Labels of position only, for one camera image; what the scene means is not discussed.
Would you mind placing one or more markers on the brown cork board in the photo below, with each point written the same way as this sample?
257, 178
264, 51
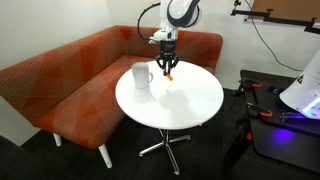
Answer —
286, 8

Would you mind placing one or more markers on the orange patterned corner sofa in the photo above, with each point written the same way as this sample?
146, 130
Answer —
73, 90

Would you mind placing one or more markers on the orange marker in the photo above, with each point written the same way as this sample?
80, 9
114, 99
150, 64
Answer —
170, 77

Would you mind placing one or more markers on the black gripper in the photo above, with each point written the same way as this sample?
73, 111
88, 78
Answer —
167, 50

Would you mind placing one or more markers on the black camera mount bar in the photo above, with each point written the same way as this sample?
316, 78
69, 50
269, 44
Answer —
276, 19

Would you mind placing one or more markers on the round white pedestal table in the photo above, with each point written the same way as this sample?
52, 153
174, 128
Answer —
173, 103

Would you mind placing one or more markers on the white ceramic mug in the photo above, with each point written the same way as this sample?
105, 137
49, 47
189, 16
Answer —
140, 76

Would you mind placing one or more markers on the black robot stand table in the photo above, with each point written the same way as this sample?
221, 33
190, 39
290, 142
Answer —
280, 146

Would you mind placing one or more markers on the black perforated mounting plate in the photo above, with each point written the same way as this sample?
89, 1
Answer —
266, 100

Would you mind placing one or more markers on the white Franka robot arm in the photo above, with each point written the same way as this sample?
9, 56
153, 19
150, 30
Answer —
303, 90

